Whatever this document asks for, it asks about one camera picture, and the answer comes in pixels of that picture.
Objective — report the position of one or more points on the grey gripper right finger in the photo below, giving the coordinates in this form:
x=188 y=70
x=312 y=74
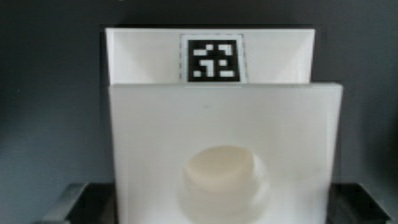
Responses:
x=355 y=207

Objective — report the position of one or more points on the white lamp base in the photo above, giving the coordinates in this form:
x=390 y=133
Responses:
x=225 y=126

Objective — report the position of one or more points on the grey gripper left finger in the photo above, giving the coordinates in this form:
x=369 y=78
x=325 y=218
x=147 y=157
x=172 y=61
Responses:
x=85 y=205

